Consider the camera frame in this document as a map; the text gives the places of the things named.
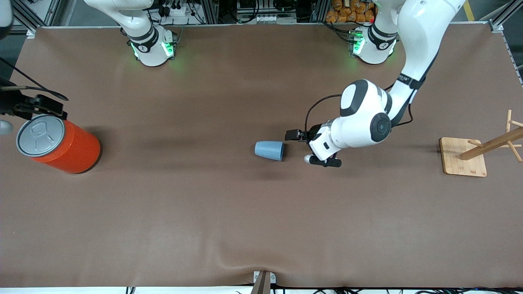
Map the orange snack bags pile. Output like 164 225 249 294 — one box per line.
325 0 377 23

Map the grey metal table bracket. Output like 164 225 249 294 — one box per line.
250 270 277 294

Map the wooden mug tree rack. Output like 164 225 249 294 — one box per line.
439 109 523 178

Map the orange can with grey lid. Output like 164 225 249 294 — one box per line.
16 114 101 175

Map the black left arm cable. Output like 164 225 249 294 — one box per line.
304 73 414 133

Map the light blue plastic cup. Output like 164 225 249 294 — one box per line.
255 140 284 162

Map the brown table cover mat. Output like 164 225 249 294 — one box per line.
0 22 523 289

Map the aluminium frame profile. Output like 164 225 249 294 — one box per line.
311 0 329 23
11 0 63 38
199 0 220 25
488 0 523 33

